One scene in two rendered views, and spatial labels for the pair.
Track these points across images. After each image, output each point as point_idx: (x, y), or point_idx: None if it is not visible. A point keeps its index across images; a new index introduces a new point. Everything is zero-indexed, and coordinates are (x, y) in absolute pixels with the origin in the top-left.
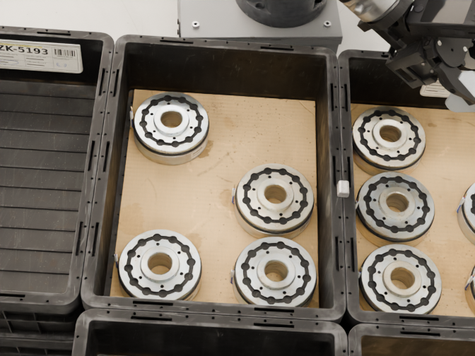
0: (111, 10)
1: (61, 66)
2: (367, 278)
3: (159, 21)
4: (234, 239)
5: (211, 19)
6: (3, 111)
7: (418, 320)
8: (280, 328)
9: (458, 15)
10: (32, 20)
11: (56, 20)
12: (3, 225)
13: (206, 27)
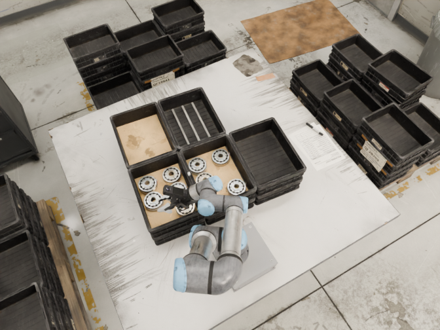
0: (283, 242)
1: None
2: (178, 171)
3: (268, 245)
4: (209, 172)
5: (247, 231)
6: (275, 177)
7: (165, 156)
8: (190, 144)
9: (174, 188)
10: (300, 228)
11: (294, 231)
12: (256, 154)
13: (247, 228)
